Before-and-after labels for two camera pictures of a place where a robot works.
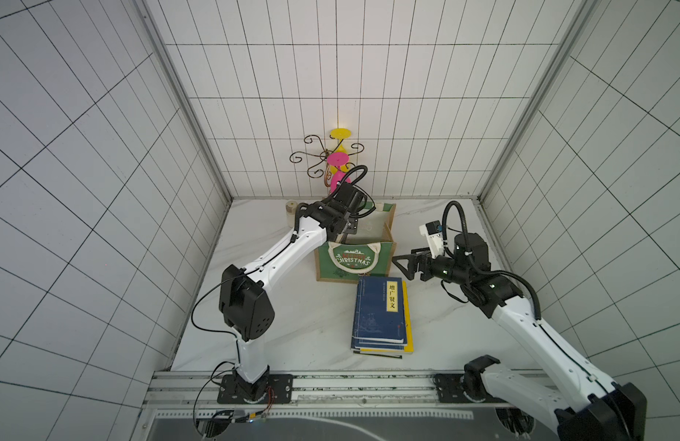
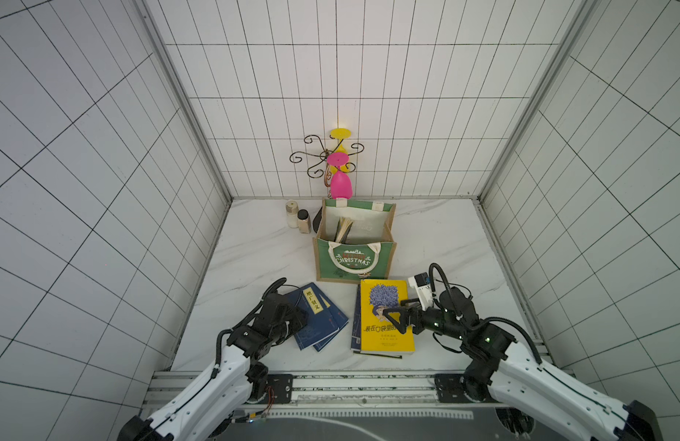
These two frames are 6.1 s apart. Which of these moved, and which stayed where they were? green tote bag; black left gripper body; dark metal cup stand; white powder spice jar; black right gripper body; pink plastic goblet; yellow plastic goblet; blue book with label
Moved: black left gripper body; blue book with label; black right gripper body
Stayed: dark metal cup stand; yellow plastic goblet; green tote bag; pink plastic goblet; white powder spice jar
